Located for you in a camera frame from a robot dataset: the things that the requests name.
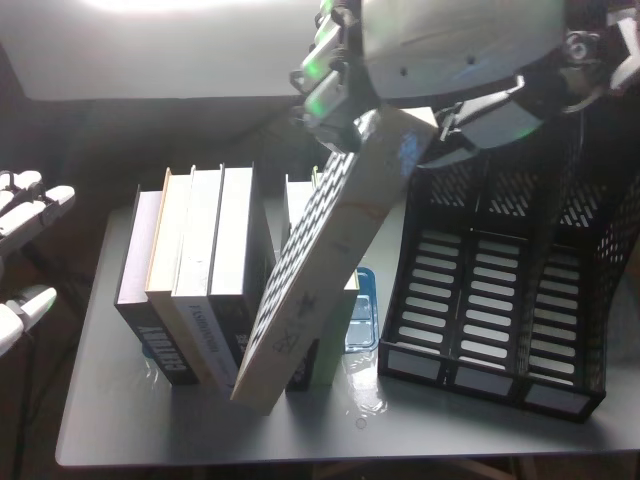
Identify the black three-slot file rack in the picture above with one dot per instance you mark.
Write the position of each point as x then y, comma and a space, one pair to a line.
530, 310

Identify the transparent blue bookend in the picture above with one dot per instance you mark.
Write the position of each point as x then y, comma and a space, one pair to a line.
145, 351
365, 325

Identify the white five-finger left hand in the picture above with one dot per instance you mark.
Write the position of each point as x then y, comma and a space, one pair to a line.
30, 210

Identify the thick beige book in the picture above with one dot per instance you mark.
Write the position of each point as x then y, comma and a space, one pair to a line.
320, 280

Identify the black book white block lettering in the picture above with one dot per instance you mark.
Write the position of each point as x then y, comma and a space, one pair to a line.
165, 360

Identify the white five-finger right hand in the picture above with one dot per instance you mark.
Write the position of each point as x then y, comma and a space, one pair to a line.
450, 45

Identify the black book white spine title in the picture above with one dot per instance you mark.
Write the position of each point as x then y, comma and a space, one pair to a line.
230, 235

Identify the black book with white label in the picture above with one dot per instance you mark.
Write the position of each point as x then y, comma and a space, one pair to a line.
297, 200

